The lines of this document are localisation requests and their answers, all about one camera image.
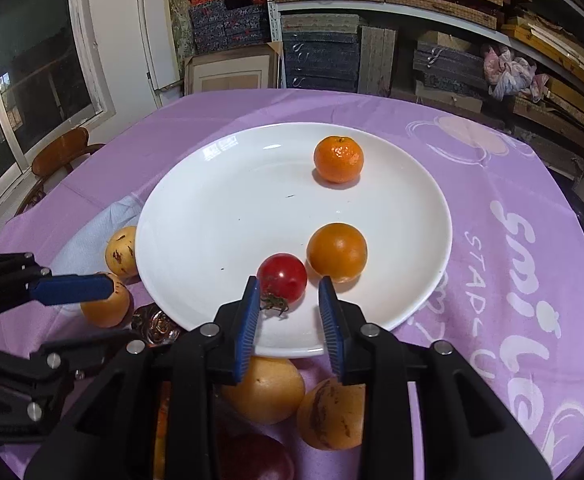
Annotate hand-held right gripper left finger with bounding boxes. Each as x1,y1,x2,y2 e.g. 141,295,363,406
24,275,263,480

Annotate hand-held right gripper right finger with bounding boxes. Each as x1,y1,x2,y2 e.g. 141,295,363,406
318,275,555,480

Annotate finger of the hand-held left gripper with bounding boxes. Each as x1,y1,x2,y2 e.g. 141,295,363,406
0,332,147,441
0,252,116,318

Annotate pale orange pear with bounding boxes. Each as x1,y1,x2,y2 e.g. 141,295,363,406
80,272,132,329

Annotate brown-spotted yellow pear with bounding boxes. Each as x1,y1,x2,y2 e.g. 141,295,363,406
104,226,139,281

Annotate cherry tomato with stem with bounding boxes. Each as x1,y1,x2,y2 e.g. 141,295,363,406
257,253,308,317

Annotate red plum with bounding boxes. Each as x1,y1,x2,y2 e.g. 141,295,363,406
217,432,296,480

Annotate white plate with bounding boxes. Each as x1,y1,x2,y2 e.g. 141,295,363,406
135,122,453,359

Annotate smooth golden pear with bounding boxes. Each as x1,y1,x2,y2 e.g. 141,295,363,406
220,355,306,425

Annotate smooth orange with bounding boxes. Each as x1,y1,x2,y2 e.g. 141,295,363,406
306,222,369,284

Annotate brown-streaked yellow pear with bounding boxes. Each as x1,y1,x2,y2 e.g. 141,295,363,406
297,377,367,451

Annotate dark water chestnut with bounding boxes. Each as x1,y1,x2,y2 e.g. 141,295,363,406
131,305,183,347

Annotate brown wooden chair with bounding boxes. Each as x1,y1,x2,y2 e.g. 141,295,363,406
14,127,105,216

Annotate dimpled mandarin orange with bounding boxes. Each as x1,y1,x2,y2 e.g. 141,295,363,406
314,135,365,184

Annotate purple printed tablecloth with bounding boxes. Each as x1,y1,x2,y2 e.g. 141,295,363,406
0,87,584,480

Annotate white-framed window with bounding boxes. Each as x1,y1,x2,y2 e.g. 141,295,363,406
0,0,118,241

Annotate framed picture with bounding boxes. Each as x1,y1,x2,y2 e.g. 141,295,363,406
184,42,283,96

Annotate white board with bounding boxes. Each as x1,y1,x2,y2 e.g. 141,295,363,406
137,0,180,108

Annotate stack of dark navy boxes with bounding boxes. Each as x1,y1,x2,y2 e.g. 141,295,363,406
281,14,363,93

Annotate grey wooden panels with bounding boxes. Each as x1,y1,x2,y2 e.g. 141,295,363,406
359,25,397,97

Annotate stack of dark grey boxes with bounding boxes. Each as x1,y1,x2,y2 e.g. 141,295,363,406
412,30,487,111

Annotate green marbled panel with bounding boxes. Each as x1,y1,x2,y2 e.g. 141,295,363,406
166,0,196,56

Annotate stack of blue patterned boxes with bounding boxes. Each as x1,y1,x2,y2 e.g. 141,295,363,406
189,0,273,56

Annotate metal shelf rack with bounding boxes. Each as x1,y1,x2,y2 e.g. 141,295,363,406
264,0,584,171

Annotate crumpled pink cloth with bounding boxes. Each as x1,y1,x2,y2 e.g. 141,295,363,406
482,44,550,102

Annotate stack of yellow wooden frames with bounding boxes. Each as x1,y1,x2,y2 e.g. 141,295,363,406
502,10,584,141

